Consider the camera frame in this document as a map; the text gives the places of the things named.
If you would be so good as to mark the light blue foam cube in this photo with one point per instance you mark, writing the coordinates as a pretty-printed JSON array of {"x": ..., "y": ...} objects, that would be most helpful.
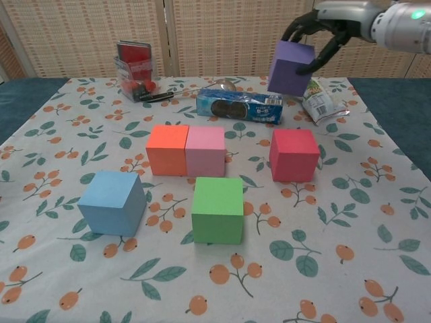
[{"x": 107, "y": 205}]

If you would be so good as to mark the pink foam cube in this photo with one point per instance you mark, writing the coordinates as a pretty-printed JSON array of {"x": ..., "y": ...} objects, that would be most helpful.
[{"x": 205, "y": 154}]

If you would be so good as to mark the orange foam cube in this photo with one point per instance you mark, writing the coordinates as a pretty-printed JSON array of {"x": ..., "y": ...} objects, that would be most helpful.
[{"x": 166, "y": 151}]

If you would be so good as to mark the blue cookie box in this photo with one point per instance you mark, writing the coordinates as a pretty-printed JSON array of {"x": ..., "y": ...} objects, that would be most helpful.
[{"x": 235, "y": 107}]

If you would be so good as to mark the purple foam cube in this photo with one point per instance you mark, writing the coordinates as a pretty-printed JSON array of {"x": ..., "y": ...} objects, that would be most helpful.
[{"x": 288, "y": 72}]

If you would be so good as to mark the bamboo folding screen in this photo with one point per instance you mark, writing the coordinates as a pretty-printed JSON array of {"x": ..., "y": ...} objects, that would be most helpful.
[{"x": 219, "y": 33}]

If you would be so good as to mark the clear box with red contents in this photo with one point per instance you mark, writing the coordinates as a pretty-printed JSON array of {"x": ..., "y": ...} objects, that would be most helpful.
[{"x": 134, "y": 67}]

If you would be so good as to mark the red foam cube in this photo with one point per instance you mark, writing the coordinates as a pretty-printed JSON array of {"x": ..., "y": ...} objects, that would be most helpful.
[{"x": 293, "y": 158}]

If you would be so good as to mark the floral print tablecloth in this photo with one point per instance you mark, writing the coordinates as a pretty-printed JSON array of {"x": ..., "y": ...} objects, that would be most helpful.
[{"x": 101, "y": 134}]

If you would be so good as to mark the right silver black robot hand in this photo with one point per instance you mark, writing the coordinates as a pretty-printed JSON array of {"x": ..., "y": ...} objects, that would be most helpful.
[{"x": 347, "y": 18}]

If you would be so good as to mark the green foam cube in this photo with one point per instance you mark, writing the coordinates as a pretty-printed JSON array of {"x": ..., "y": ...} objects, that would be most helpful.
[{"x": 217, "y": 212}]

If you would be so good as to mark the crumpled white green snack bag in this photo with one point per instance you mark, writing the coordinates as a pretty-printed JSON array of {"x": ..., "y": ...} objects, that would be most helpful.
[{"x": 320, "y": 101}]

